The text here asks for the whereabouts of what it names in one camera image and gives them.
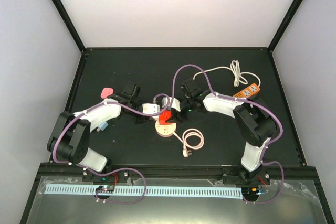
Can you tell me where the red plug adapter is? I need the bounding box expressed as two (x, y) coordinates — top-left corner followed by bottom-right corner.
(158, 110), (172, 126)

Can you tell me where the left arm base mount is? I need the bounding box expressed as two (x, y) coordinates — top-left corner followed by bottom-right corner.
(82, 165), (130, 185)

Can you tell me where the white power strip cable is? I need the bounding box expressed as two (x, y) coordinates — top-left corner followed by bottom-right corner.
(193, 60), (262, 88)

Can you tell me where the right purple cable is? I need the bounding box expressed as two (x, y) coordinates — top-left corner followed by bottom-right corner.
(172, 63), (285, 205)

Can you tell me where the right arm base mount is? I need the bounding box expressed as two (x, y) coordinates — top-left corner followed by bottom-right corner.
(219, 166), (270, 186)

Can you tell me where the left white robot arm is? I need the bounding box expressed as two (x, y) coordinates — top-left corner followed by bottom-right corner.
(47, 82), (160, 182)

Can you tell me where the orange power strip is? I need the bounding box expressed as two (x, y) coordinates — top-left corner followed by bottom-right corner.
(233, 83), (260, 98)

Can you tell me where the right black frame post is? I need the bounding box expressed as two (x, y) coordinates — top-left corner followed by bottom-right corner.
(267, 0), (303, 52)

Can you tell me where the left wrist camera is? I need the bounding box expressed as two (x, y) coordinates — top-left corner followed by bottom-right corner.
(142, 103), (160, 116)

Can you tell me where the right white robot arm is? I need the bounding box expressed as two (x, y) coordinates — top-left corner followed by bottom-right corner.
(166, 79), (283, 184)

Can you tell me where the pink plug adapter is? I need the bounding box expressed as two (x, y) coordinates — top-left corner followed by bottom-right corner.
(100, 87), (114, 99)

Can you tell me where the left black frame post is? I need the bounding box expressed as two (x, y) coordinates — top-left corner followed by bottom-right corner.
(51, 0), (86, 53)

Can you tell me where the pink round power strip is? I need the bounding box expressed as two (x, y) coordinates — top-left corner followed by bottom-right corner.
(155, 121), (205, 158)

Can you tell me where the light blue cable duct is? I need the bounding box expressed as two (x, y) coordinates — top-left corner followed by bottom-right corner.
(44, 184), (243, 199)

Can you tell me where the black frame post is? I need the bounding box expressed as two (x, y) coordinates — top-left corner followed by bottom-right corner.
(267, 0), (303, 52)
(51, 0), (86, 53)

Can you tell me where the light blue plug adapter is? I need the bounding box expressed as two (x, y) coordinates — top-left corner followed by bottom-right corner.
(97, 122), (108, 132)

